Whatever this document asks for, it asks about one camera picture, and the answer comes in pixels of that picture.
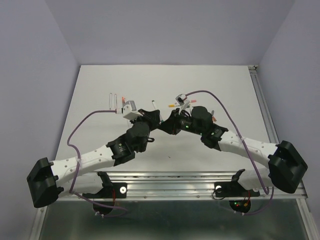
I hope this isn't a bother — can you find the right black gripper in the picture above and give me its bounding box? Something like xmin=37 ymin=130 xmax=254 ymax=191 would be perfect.
xmin=157 ymin=108 xmax=204 ymax=136

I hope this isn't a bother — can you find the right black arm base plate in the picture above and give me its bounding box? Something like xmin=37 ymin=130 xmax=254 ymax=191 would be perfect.
xmin=214 ymin=181 xmax=260 ymax=198

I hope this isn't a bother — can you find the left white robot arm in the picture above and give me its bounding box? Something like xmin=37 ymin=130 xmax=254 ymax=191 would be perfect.
xmin=26 ymin=109 xmax=161 ymax=208

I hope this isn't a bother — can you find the aluminium right side rail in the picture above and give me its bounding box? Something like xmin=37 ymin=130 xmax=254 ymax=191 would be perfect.
xmin=248 ymin=65 xmax=280 ymax=144

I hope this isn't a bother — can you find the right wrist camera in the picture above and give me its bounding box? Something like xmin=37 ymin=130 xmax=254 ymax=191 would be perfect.
xmin=175 ymin=94 xmax=188 ymax=106

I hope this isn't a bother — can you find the grey capped marker pen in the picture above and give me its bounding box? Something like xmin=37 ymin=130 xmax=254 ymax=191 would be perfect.
xmin=108 ymin=93 xmax=113 ymax=110

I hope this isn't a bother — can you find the green capped marker pen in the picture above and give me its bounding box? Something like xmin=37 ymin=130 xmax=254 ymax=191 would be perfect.
xmin=151 ymin=100 xmax=164 ymax=124

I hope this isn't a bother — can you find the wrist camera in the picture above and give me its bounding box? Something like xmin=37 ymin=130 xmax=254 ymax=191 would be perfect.
xmin=122 ymin=100 xmax=139 ymax=121
xmin=175 ymin=94 xmax=188 ymax=106

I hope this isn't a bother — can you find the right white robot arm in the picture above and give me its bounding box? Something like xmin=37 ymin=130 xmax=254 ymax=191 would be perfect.
xmin=158 ymin=106 xmax=308 ymax=195

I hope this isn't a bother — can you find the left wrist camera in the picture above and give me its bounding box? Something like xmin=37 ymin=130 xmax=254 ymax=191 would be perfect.
xmin=122 ymin=100 xmax=139 ymax=121

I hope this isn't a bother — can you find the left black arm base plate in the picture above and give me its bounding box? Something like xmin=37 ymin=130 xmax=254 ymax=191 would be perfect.
xmin=82 ymin=182 xmax=128 ymax=199

